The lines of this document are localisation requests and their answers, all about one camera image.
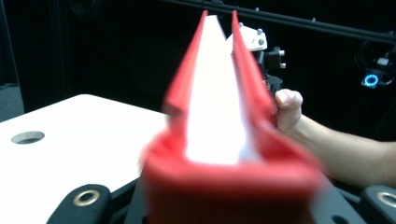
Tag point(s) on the red picture book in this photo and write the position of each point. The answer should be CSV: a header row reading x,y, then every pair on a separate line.
x,y
218,186

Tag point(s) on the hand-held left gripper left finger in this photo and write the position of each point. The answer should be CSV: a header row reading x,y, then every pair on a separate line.
x,y
137,205

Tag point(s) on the black metal rail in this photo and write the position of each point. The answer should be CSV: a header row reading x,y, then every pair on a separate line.
x,y
295,20

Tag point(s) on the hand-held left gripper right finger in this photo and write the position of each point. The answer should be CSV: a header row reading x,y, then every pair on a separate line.
x,y
336,211

